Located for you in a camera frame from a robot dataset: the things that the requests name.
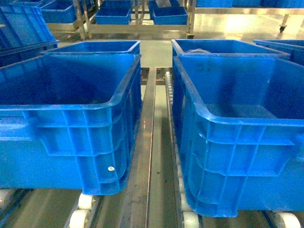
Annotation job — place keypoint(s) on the stainless steel shelf rack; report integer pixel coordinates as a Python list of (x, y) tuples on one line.
[(159, 203)]

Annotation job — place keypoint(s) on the blue crate rear right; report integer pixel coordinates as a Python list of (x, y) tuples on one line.
[(223, 47)]

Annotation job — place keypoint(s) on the blue crate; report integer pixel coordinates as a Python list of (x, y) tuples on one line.
[(98, 47), (69, 122), (239, 125), (223, 47)]

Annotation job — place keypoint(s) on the blue crate rear left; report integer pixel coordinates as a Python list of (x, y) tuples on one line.
[(98, 47)]

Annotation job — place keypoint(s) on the blue crate front left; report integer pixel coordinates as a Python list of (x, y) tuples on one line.
[(69, 122)]

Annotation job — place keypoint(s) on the blue crate front right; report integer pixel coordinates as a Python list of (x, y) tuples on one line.
[(239, 125)]

